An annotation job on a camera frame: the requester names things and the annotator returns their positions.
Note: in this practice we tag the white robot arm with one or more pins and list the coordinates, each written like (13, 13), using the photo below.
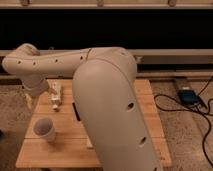
(104, 96)

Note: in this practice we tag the black phone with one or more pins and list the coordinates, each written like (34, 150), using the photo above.
(76, 112)

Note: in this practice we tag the white rectangular block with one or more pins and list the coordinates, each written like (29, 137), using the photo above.
(89, 143)

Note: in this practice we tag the wooden table board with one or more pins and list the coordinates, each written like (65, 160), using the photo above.
(71, 147)

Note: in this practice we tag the white plastic cup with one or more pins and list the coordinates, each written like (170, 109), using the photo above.
(44, 128)

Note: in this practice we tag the blue power adapter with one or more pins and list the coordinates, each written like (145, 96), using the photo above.
(188, 97)

